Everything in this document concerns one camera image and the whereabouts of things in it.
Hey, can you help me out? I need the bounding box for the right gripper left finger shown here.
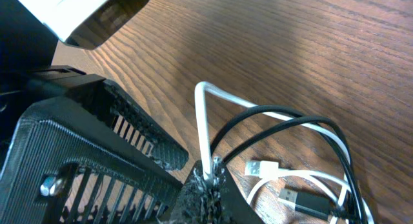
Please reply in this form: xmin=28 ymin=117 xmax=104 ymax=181
xmin=161 ymin=161 xmax=213 ymax=223

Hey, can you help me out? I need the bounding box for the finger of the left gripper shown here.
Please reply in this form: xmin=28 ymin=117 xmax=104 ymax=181
xmin=1 ymin=97 xmax=182 ymax=223
xmin=64 ymin=74 xmax=188 ymax=170

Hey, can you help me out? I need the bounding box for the white usb cable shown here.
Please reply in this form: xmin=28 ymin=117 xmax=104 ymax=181
xmin=194 ymin=81 xmax=376 ymax=224

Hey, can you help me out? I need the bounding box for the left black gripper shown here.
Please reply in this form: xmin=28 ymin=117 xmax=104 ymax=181
xmin=0 ymin=0 xmax=107 ymax=144

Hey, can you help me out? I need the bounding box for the black usb cable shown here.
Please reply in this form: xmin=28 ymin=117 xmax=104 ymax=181
xmin=209 ymin=104 xmax=369 ymax=224

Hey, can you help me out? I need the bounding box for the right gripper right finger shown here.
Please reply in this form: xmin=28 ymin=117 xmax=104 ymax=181
xmin=212 ymin=157 xmax=263 ymax=224

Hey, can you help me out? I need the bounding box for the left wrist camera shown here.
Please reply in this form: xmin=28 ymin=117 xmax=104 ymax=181
xmin=18 ymin=0 xmax=149 ymax=50

